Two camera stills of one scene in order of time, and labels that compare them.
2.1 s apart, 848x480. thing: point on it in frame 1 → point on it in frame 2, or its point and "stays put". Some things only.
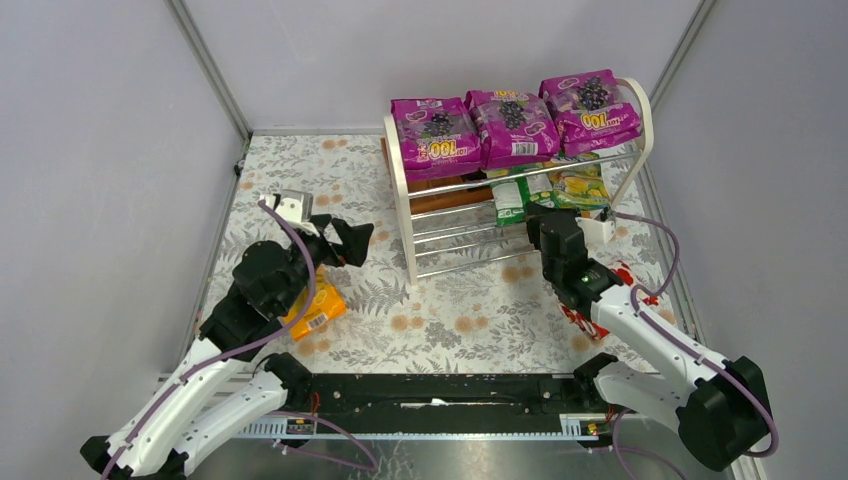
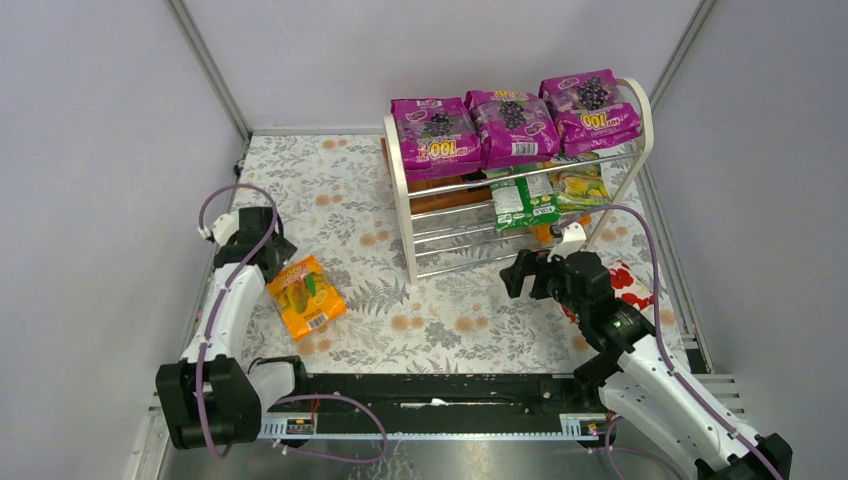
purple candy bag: [512, 126] stays put
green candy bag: [511, 197] stays put
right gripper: [553, 221] → [539, 279]
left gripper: [325, 237] → [277, 249]
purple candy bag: [438, 138] stays put
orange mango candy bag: [328, 303] stays put
